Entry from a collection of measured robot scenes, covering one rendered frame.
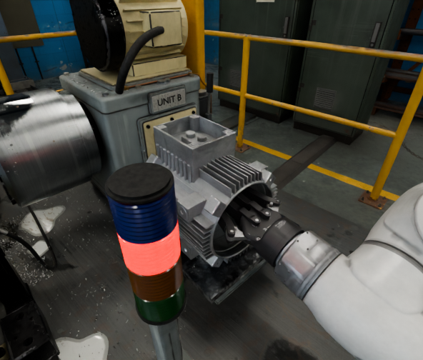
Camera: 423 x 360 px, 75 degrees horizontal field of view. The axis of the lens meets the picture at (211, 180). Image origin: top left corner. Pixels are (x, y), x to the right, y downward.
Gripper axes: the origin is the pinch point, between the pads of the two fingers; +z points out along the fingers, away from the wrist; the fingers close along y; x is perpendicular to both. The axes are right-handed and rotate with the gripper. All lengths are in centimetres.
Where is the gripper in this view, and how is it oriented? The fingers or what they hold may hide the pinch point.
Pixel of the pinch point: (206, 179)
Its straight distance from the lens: 53.8
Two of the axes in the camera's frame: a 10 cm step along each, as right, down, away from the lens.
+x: -0.9, 7.5, 6.5
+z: -6.5, -5.4, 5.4
